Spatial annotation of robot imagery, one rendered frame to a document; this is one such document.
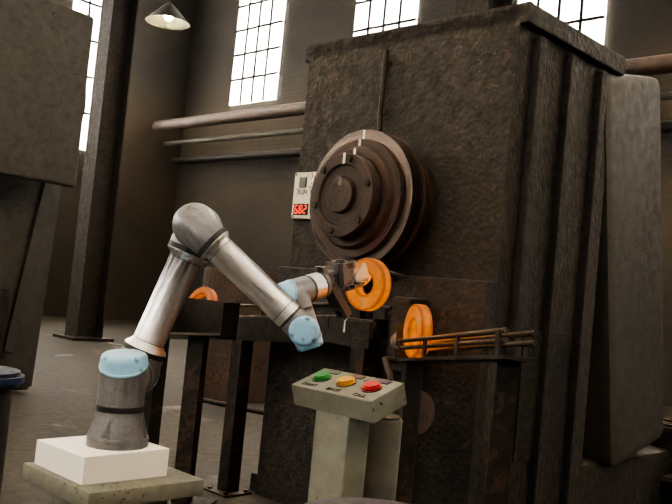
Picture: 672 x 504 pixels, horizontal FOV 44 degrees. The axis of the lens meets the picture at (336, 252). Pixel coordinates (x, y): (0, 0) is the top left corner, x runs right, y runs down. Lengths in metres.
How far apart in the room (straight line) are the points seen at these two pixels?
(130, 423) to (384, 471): 0.63
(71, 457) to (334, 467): 0.64
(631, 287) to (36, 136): 3.30
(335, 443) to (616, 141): 1.84
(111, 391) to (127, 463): 0.18
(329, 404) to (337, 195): 1.10
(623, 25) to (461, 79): 6.84
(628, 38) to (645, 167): 6.11
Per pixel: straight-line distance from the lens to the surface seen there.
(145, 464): 2.13
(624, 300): 3.34
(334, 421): 1.81
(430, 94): 2.90
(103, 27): 9.97
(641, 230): 3.44
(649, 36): 9.43
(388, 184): 2.68
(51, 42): 5.17
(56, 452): 2.15
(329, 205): 2.77
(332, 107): 3.21
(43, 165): 5.06
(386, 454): 1.94
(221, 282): 5.62
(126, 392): 2.11
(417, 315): 2.35
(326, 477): 1.83
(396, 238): 2.68
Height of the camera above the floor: 0.80
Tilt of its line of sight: 3 degrees up
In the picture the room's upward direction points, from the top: 6 degrees clockwise
